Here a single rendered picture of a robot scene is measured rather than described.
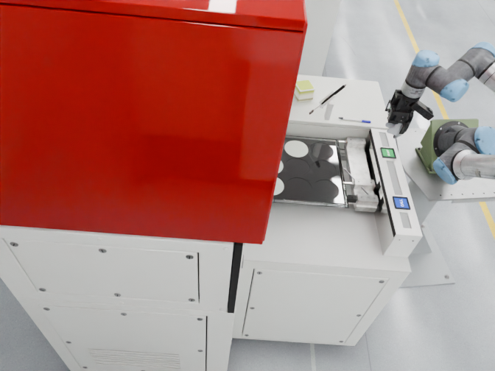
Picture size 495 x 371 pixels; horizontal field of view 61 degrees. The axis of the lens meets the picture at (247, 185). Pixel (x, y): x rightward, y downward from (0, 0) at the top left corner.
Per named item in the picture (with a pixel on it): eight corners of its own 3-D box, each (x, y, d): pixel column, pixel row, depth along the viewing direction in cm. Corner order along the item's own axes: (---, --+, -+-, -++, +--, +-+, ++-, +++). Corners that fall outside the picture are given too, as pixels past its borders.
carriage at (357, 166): (354, 210, 163) (356, 206, 160) (343, 146, 187) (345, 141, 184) (374, 212, 163) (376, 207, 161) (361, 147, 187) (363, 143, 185)
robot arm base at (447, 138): (470, 126, 183) (486, 124, 173) (468, 160, 184) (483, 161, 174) (438, 124, 180) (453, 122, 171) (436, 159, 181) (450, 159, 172)
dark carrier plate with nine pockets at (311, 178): (253, 197, 157) (253, 196, 157) (255, 135, 180) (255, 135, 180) (344, 205, 159) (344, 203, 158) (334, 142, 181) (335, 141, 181)
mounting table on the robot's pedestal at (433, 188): (457, 146, 218) (469, 126, 208) (501, 213, 189) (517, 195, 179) (376, 148, 212) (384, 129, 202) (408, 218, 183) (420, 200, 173)
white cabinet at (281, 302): (227, 344, 210) (238, 260, 148) (237, 196, 273) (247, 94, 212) (353, 352, 212) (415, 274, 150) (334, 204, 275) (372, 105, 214)
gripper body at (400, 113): (384, 111, 158) (395, 85, 149) (406, 113, 159) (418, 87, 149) (387, 124, 153) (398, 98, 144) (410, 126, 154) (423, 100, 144)
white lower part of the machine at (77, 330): (74, 378, 194) (13, 299, 132) (116, 232, 248) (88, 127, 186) (225, 387, 196) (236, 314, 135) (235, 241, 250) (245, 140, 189)
